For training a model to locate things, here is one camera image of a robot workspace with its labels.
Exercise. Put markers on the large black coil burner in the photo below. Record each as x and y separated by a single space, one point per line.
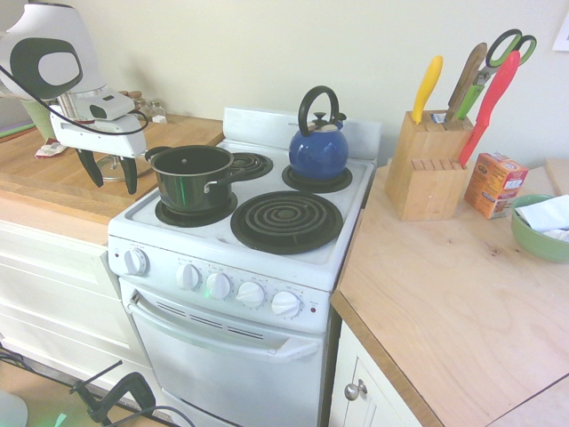
286 222

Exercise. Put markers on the wooden knife block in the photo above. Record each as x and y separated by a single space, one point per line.
422 187

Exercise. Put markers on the orange cardboard box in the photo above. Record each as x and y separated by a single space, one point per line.
493 184

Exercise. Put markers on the black clamp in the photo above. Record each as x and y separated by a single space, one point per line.
115 391

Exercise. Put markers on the white electric stove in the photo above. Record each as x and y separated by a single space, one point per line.
231 364

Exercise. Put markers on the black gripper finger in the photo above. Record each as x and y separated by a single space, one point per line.
130 175
91 169

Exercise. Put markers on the light wooden board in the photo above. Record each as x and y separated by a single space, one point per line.
559 175

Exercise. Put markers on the green ceramic bowl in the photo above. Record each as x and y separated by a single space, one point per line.
533 244

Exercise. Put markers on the white cabinet with knob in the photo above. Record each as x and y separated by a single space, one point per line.
369 400

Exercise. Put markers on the green and purple mats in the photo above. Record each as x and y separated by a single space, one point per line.
15 130

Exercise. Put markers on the red knife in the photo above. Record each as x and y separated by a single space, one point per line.
493 98

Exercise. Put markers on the black cooking pot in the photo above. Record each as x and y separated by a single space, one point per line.
191 187

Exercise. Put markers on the white crumpled paper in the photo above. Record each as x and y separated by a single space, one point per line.
544 213

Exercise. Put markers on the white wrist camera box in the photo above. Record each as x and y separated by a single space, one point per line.
109 109

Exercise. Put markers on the small black coil burner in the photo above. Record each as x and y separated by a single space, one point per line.
342 180
164 215
253 162

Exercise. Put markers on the silver cabinet knob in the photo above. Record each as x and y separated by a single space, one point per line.
355 390

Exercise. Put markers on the white drawer cabinet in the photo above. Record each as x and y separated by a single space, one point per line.
58 289

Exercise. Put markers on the white stove knob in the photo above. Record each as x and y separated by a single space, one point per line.
286 304
188 276
250 295
218 285
135 262

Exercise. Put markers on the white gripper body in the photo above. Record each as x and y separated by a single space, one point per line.
106 138

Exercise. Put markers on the small clear glass shaker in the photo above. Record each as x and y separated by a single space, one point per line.
157 111
143 107

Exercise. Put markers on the grey rounded stand base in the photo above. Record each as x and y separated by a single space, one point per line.
11 411

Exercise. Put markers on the glass pot lid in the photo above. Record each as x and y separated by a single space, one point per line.
111 166

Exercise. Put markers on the red and white packet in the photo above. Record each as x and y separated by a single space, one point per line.
46 150

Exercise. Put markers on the green and grey scissors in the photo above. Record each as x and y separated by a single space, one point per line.
500 46

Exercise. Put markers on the green ribbed utensil cup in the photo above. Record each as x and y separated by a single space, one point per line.
40 118

